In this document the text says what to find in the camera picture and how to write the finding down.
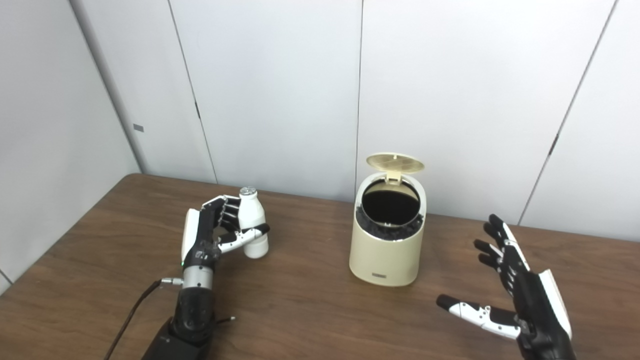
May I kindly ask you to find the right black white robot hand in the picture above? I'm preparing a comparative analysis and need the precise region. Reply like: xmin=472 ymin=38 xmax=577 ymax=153
xmin=436 ymin=214 xmax=578 ymax=360

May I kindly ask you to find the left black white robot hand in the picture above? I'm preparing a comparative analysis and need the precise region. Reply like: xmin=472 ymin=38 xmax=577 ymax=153
xmin=180 ymin=195 xmax=271 ymax=273

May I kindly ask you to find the small white plastic bottle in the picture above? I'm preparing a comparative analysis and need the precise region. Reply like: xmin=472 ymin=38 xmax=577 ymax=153
xmin=238 ymin=187 xmax=269 ymax=259

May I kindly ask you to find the cream-colored lidded bin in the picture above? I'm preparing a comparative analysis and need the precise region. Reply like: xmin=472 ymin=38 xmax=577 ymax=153
xmin=349 ymin=152 xmax=427 ymax=288

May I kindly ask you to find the black plastic bin liner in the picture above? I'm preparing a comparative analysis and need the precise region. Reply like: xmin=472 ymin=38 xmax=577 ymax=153
xmin=355 ymin=205 xmax=426 ymax=242

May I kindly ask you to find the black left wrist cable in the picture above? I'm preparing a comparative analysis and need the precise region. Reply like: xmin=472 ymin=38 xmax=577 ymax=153
xmin=104 ymin=277 xmax=185 ymax=360

